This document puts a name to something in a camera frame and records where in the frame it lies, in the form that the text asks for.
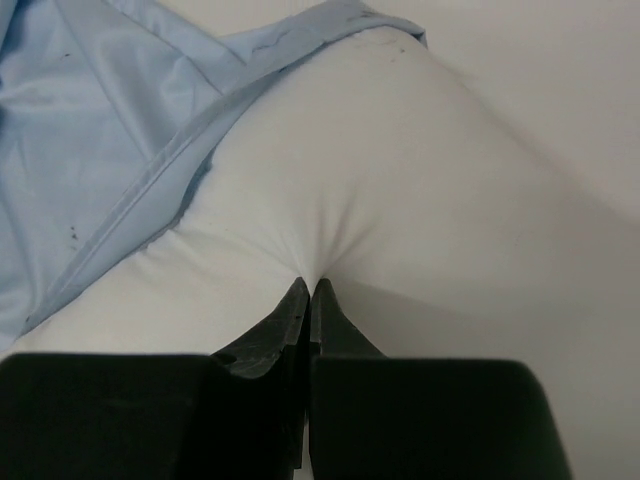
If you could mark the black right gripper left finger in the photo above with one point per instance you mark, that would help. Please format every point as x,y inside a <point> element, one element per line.
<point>235,414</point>

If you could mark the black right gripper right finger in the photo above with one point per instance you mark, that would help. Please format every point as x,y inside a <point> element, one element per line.
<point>376,417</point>

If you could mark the white pillow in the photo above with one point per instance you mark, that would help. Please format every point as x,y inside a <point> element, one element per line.
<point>454,218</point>

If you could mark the light blue pillowcase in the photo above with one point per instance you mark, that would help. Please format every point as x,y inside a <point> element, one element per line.
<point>110,111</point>

